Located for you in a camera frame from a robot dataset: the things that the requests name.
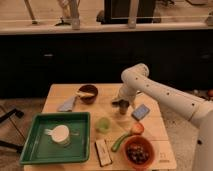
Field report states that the white measuring cup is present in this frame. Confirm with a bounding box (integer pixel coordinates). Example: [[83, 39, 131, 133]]
[[44, 125, 70, 146]]

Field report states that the light green plastic cup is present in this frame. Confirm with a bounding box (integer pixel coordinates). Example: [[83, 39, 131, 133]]
[[95, 117, 110, 134]]

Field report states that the orange bowl with berries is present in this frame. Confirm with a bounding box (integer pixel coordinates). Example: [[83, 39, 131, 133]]
[[122, 136, 155, 171]]

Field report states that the green plastic tray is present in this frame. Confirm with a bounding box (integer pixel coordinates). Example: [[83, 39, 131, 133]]
[[20, 112, 90, 165]]

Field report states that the red apple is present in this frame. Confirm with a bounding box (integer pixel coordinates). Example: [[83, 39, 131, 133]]
[[131, 122, 144, 135]]

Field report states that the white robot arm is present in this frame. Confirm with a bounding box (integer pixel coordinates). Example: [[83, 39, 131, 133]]
[[117, 63, 213, 171]]

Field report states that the dark red bowl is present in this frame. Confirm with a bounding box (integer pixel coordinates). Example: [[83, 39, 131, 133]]
[[79, 84, 98, 104]]

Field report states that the grey cloth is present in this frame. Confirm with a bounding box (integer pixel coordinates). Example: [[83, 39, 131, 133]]
[[57, 96, 76, 112]]

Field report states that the green cucumber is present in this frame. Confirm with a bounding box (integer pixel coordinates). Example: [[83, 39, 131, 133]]
[[111, 133, 131, 152]]

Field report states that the wooden spoon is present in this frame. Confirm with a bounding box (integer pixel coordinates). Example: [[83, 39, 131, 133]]
[[76, 91, 94, 98]]

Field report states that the dark metal cup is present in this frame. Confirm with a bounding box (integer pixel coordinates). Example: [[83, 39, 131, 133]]
[[119, 100, 129, 115]]

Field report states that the blue sponge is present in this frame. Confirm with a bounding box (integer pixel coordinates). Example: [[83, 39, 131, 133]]
[[131, 104, 150, 121]]

